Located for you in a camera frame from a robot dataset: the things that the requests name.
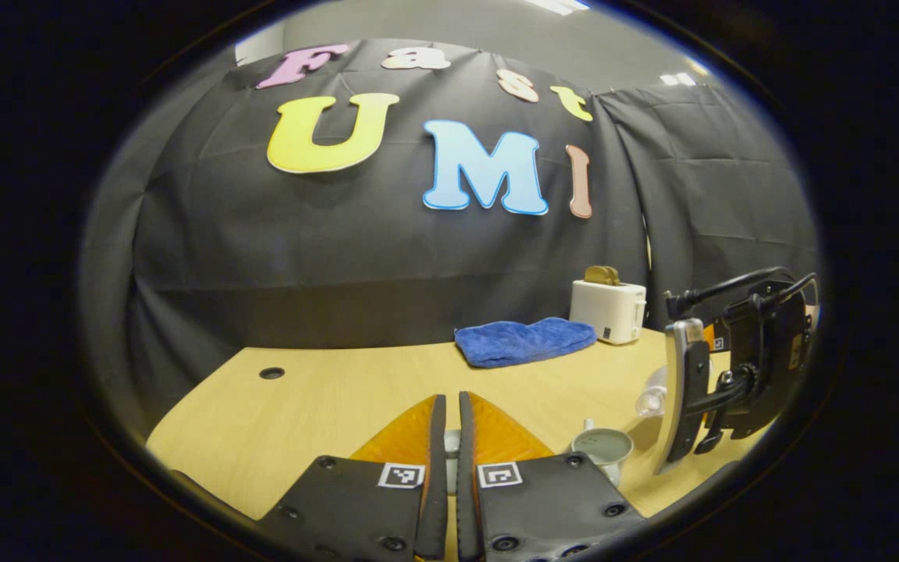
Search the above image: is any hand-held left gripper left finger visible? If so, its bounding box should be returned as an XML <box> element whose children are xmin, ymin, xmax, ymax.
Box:
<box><xmin>261</xmin><ymin>393</ymin><xmax>449</xmax><ymax>562</ymax></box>

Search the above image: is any white teacup lid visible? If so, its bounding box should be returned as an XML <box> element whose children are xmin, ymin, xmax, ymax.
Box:
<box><xmin>445</xmin><ymin>428</ymin><xmax>463</xmax><ymax>494</ymax></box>

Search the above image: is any black backdrop cloth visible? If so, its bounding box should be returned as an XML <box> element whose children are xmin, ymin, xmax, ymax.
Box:
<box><xmin>83</xmin><ymin>39</ymin><xmax>821</xmax><ymax>438</ymax></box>

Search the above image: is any clear water bottle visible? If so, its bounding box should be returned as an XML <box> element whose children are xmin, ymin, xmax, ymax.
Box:
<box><xmin>635</xmin><ymin>365</ymin><xmax>670</xmax><ymax>418</ymax></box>

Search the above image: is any white teacup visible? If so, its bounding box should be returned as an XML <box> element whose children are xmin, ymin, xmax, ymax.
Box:
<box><xmin>570</xmin><ymin>419</ymin><xmax>634</xmax><ymax>489</ymax></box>

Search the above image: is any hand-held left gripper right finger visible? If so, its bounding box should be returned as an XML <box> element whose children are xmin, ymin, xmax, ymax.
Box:
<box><xmin>457</xmin><ymin>390</ymin><xmax>647</xmax><ymax>562</ymax></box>

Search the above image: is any blue towel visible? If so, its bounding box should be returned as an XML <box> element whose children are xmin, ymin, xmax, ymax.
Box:
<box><xmin>454</xmin><ymin>316</ymin><xmax>598</xmax><ymax>369</ymax></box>

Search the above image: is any white toaster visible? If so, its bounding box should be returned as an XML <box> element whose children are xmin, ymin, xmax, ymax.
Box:
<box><xmin>570</xmin><ymin>279</ymin><xmax>648</xmax><ymax>346</ymax></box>

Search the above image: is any black cable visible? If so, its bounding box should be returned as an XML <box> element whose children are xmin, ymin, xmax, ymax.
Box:
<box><xmin>666</xmin><ymin>266</ymin><xmax>819</xmax><ymax>321</ymax></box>

